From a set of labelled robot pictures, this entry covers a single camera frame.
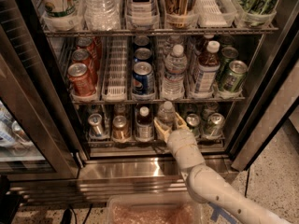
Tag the clear water bottle middle shelf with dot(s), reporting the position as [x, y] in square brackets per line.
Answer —
[175, 66]

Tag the green can bottom left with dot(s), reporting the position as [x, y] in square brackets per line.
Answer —
[193, 123]

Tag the brown tea bottle bottom shelf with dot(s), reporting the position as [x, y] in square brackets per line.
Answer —
[144, 124]

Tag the blue tape cross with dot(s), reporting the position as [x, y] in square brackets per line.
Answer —
[219, 212]

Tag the rear blue Pepsi can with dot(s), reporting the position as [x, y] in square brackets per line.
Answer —
[143, 55]

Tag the stainless fridge body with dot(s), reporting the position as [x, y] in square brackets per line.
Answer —
[253, 115]

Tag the front orange soda can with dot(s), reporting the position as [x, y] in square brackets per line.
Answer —
[81, 79]

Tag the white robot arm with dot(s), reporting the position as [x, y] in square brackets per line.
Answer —
[204, 184]

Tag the empty white tray shelf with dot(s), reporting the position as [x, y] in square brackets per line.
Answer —
[215, 13]
[115, 78]

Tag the brown patterned can top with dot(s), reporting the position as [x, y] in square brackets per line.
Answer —
[179, 13]

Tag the green soda can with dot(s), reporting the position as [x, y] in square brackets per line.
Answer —
[227, 54]
[233, 76]

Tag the clear water bottle bottom shelf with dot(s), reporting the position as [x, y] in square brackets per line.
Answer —
[166, 114]

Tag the clear water bottle shelf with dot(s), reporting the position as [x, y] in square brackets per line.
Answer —
[175, 66]
[166, 114]

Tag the empty white tray top shelf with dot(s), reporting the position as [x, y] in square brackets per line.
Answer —
[215, 13]

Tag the large clear water bottle top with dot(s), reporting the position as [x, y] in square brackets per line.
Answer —
[102, 15]

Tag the white labelled bottle top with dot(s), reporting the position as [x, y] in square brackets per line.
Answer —
[142, 14]

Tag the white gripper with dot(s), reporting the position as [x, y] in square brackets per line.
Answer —
[181, 139]

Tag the rear green soda can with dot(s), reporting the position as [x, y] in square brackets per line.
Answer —
[227, 54]

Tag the white green carton top left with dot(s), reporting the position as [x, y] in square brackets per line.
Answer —
[57, 0]

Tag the clear plastic bin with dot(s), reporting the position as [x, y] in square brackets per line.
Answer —
[154, 208]

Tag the copper can bottom shelf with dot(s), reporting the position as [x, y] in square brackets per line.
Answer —
[120, 128]

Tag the rear orange soda can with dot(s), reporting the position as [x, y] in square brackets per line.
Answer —
[88, 44]

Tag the glass fridge door left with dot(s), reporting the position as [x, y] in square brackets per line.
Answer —
[33, 91]

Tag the blue pepsi can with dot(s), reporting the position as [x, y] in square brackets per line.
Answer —
[143, 79]
[143, 55]

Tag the empty white tray middle shelf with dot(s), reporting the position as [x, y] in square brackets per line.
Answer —
[115, 78]

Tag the orange soda can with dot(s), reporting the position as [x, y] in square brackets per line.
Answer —
[84, 56]
[88, 44]
[81, 79]

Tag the front blue Pepsi can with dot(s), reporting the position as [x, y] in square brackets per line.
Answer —
[143, 79]

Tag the green patterned can top right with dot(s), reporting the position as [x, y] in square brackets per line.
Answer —
[255, 14]

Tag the brown iced tea bottle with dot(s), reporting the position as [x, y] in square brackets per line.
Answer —
[206, 69]

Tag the front green soda can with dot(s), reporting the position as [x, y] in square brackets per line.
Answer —
[233, 76]

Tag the green can bottom right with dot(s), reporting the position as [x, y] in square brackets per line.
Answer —
[214, 125]

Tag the middle orange soda can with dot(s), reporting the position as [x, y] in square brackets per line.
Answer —
[84, 56]

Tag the silver can bottom shelf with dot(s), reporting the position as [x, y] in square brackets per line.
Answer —
[96, 122]

